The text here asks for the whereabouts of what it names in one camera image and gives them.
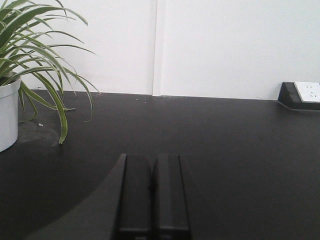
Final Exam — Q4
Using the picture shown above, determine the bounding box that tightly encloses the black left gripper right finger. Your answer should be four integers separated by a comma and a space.
152, 154, 190, 240

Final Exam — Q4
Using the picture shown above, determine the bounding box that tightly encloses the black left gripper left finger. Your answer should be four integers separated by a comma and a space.
116, 155, 152, 240

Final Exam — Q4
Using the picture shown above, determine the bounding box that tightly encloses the black and white power socket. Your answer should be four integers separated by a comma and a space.
276, 81, 320, 111

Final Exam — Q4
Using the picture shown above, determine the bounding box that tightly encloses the white plant pot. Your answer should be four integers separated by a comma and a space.
0, 78, 21, 152

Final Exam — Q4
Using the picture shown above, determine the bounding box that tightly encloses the green spider plant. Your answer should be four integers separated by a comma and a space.
0, 0, 96, 144

